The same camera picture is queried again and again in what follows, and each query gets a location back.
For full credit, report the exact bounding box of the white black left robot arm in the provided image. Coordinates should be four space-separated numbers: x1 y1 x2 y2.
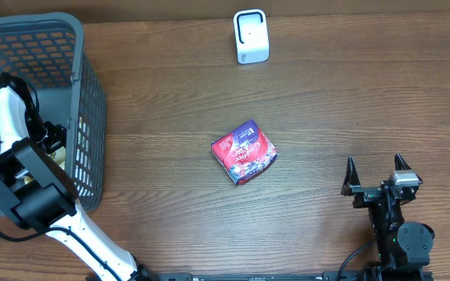
0 73 155 280

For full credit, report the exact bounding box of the yellow snack bag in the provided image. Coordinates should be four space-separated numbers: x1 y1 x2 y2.
50 147 66 169

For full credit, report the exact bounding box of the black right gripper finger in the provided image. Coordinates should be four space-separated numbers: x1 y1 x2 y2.
394 153 411 171
341 156 361 196

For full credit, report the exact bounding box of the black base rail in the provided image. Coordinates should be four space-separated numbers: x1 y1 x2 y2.
156 271 434 281

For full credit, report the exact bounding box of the red purple pad package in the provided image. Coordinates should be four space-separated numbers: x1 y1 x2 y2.
211 119 278 185

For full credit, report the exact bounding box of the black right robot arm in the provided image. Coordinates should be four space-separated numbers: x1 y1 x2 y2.
335 154 435 280

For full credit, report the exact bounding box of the grey plastic shopping basket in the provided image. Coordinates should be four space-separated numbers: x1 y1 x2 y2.
0 12 107 211

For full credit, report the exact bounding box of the white barcode scanner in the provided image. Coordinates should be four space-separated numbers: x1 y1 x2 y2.
233 9 270 65

